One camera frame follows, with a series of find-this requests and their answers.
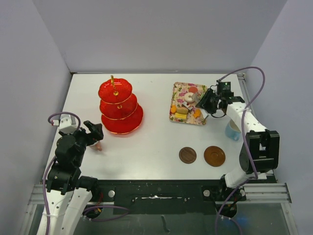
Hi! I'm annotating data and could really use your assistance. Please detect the brown bread roll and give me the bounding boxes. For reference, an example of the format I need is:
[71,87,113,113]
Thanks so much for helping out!
[176,106,189,115]

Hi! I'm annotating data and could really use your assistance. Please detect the dark wooden coaster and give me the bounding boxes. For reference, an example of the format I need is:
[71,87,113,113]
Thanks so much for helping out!
[179,147,197,164]

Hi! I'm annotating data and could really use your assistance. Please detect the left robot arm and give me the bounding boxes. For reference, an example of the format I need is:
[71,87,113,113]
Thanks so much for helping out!
[37,120,104,235]

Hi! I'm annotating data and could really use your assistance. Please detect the pink handled white cup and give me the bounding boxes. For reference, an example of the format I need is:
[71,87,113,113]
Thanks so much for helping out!
[89,141,103,151]

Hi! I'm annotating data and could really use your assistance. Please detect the metal tongs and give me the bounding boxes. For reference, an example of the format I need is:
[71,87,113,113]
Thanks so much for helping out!
[193,93,209,123]

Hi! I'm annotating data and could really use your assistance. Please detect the yellow layered cake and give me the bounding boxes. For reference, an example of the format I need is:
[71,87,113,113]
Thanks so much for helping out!
[175,113,187,121]

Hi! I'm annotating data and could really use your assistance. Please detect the blue mug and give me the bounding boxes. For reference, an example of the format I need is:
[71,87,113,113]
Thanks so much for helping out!
[225,119,241,141]

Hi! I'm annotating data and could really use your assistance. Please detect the orange fish biscuit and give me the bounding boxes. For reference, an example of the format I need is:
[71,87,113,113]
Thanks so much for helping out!
[193,109,201,118]

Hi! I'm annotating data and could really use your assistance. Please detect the brown saucer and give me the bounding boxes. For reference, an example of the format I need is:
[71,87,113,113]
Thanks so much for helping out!
[203,146,225,167]

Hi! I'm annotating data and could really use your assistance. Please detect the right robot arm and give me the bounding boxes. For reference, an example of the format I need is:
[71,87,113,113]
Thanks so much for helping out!
[196,82,280,200]

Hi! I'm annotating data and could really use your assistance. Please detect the orange cookie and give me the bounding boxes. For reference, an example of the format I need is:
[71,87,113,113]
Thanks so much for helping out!
[170,105,177,114]

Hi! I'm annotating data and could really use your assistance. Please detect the floral serving tray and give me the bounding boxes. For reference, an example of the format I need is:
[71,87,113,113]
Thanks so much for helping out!
[169,82,207,126]

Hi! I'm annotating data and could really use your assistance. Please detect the chocolate cake slice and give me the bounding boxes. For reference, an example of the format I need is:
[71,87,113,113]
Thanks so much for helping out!
[182,102,193,111]

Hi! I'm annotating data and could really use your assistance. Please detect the black base frame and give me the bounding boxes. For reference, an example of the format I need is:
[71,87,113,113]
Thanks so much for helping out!
[87,180,246,215]

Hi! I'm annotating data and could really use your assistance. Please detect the red three-tier cake stand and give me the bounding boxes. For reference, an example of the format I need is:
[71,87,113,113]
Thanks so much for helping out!
[98,75,143,135]

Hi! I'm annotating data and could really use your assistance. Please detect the white frosted donut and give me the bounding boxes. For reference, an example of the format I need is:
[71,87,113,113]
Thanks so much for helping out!
[184,92,196,103]

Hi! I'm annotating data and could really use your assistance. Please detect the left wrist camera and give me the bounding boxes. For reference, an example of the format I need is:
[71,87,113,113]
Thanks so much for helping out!
[52,114,78,134]

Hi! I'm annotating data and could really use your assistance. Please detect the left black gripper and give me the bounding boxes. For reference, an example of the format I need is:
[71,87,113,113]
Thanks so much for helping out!
[60,120,102,166]

